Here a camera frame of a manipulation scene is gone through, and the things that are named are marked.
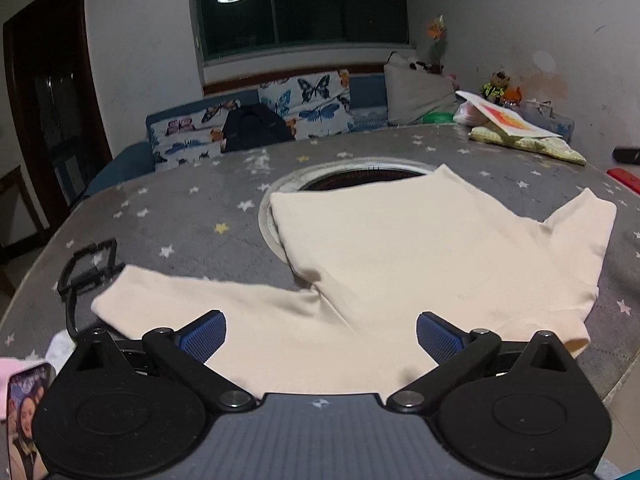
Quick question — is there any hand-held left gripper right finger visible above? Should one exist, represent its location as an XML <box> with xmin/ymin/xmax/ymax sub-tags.
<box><xmin>385</xmin><ymin>311</ymin><xmax>577</xmax><ymax>414</ymax></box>

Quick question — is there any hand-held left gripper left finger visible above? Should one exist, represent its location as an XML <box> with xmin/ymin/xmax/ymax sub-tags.
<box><xmin>74</xmin><ymin>309</ymin><xmax>257</xmax><ymax>414</ymax></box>

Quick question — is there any cream long-sleeve shirt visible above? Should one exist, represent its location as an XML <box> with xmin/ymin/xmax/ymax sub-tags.
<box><xmin>91</xmin><ymin>164</ymin><xmax>617</xmax><ymax>397</ymax></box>

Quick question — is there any grey star-print tablecloth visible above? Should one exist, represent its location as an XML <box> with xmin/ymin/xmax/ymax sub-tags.
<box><xmin>0</xmin><ymin>122</ymin><xmax>640</xmax><ymax>413</ymax></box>

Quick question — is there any white cloth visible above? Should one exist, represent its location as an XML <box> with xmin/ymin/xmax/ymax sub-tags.
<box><xmin>46</xmin><ymin>331</ymin><xmax>77</xmax><ymax>367</ymax></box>

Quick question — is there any round metal-rimmed table heater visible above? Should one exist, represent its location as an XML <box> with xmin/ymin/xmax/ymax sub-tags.
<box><xmin>258</xmin><ymin>157</ymin><xmax>433</xmax><ymax>266</ymax></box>

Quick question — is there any blue sofa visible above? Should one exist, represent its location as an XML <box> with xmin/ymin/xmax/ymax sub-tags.
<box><xmin>82</xmin><ymin>74</ymin><xmax>392</xmax><ymax>200</ymax></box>

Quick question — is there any smartphone with photo screen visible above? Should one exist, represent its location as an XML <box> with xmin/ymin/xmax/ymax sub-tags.
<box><xmin>7</xmin><ymin>362</ymin><xmax>57</xmax><ymax>480</ymax></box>

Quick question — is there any butterfly print cushion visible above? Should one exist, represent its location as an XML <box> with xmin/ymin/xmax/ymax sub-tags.
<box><xmin>146</xmin><ymin>100</ymin><xmax>262</xmax><ymax>172</ymax></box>
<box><xmin>257</xmin><ymin>70</ymin><xmax>354</xmax><ymax>141</ymax></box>

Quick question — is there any black backpack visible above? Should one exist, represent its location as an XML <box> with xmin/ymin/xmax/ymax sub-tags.
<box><xmin>221</xmin><ymin>103</ymin><xmax>297</xmax><ymax>154</ymax></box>

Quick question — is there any yellow-green floral cloth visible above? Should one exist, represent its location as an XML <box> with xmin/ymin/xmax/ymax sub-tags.
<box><xmin>468</xmin><ymin>125</ymin><xmax>587</xmax><ymax>166</ymax></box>

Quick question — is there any white plastic bag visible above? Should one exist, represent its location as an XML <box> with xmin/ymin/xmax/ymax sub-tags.
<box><xmin>452</xmin><ymin>101</ymin><xmax>495</xmax><ymax>126</ymax></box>

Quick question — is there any white paper with orange print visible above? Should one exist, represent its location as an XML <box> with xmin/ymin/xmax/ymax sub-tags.
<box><xmin>454</xmin><ymin>90</ymin><xmax>562</xmax><ymax>139</ymax></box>

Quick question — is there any grey pillow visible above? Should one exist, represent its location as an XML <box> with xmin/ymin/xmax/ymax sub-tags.
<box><xmin>384</xmin><ymin>51</ymin><xmax>467</xmax><ymax>127</ymax></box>

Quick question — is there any red flat object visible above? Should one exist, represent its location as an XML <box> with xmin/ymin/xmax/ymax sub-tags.
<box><xmin>606</xmin><ymin>167</ymin><xmax>640</xmax><ymax>194</ymax></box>

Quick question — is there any light blue box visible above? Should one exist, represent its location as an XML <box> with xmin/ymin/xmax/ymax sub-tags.
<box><xmin>547</xmin><ymin>109</ymin><xmax>576</xmax><ymax>143</ymax></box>

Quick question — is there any brown teddy bear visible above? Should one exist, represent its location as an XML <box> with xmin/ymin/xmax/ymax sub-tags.
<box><xmin>480</xmin><ymin>70</ymin><xmax>514</xmax><ymax>107</ymax></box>

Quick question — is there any dark wooden door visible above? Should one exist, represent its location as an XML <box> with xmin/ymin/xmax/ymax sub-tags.
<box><xmin>2</xmin><ymin>0</ymin><xmax>114</xmax><ymax>265</ymax></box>

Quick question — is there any orange artificial flower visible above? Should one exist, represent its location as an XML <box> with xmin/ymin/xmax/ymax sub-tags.
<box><xmin>426</xmin><ymin>14</ymin><xmax>449</xmax><ymax>73</ymax></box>

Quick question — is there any dark glass window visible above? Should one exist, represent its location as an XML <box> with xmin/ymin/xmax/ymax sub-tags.
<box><xmin>187</xmin><ymin>0</ymin><xmax>417</xmax><ymax>67</ymax></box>

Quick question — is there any black plastic folding frame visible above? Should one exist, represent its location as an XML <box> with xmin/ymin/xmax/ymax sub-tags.
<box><xmin>56</xmin><ymin>237</ymin><xmax>126</xmax><ymax>337</ymax></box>

